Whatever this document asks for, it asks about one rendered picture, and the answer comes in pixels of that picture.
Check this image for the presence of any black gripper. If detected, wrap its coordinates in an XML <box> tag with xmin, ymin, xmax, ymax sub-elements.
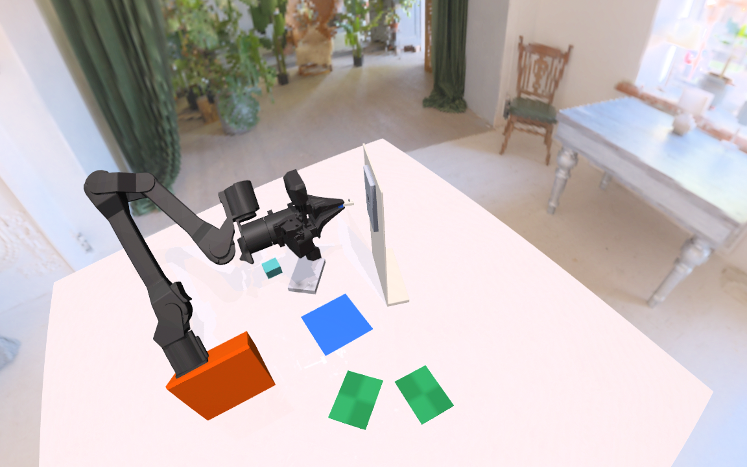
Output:
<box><xmin>263</xmin><ymin>169</ymin><xmax>345</xmax><ymax>261</ymax></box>

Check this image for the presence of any blue flat square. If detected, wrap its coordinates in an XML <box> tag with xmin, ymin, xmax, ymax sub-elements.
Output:
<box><xmin>301</xmin><ymin>294</ymin><xmax>373</xmax><ymax>356</ymax></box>

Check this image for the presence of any teal cube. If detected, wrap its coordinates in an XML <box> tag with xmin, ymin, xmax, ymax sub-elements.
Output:
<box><xmin>262</xmin><ymin>257</ymin><xmax>283</xmax><ymax>279</ymax></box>

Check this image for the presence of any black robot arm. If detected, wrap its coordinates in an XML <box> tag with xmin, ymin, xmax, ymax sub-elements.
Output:
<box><xmin>84</xmin><ymin>170</ymin><xmax>314</xmax><ymax>379</ymax></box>

